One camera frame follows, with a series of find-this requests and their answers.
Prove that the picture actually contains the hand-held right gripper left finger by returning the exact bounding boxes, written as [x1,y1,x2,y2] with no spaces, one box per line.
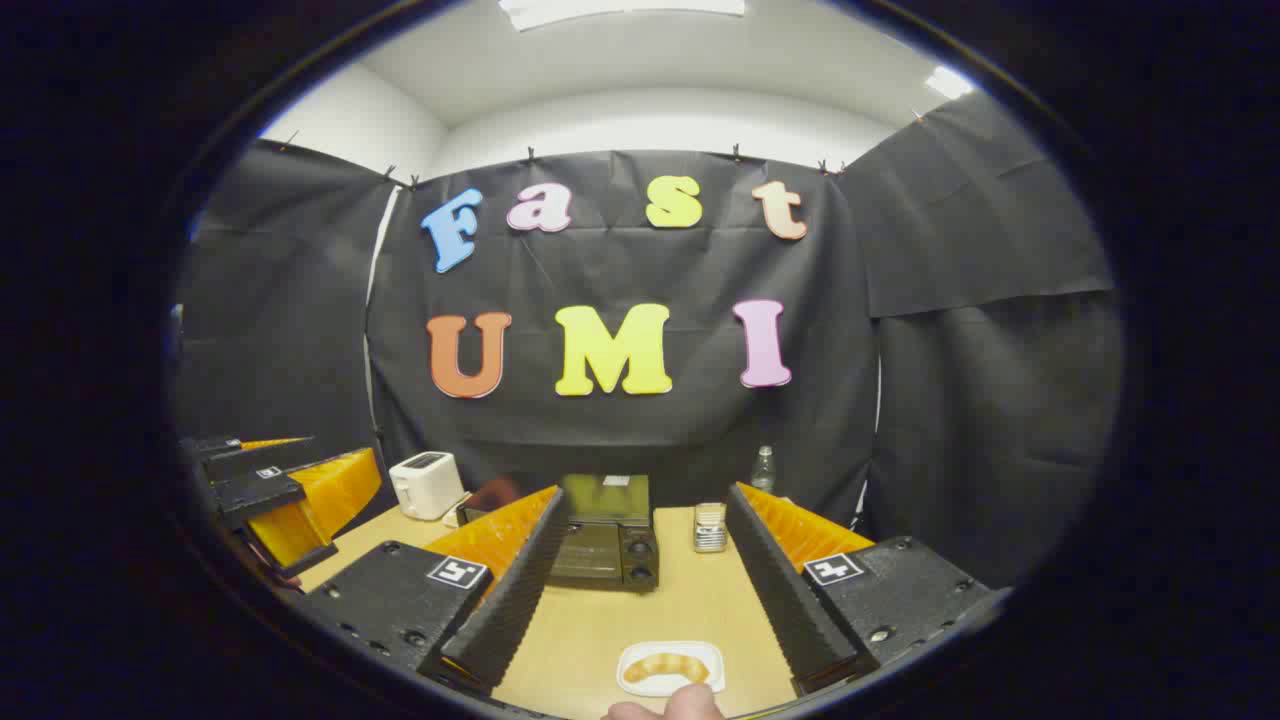
[300,485,571,698]

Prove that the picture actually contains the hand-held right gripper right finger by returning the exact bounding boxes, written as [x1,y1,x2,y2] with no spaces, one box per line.
[725,482,1003,697]

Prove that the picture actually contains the black electric oven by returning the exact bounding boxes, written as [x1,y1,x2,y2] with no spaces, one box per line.
[460,473,661,593]

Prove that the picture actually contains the golden bread roll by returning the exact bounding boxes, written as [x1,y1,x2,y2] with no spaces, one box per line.
[623,653,711,686]

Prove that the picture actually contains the white toaster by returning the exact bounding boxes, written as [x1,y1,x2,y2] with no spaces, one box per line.
[389,451,466,521]

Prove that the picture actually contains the white rectangular plate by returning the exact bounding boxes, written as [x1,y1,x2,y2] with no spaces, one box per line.
[617,641,726,698]

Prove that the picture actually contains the ceiling light panel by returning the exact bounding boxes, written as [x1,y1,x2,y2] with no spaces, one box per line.
[924,65,977,101]
[498,0,747,31]

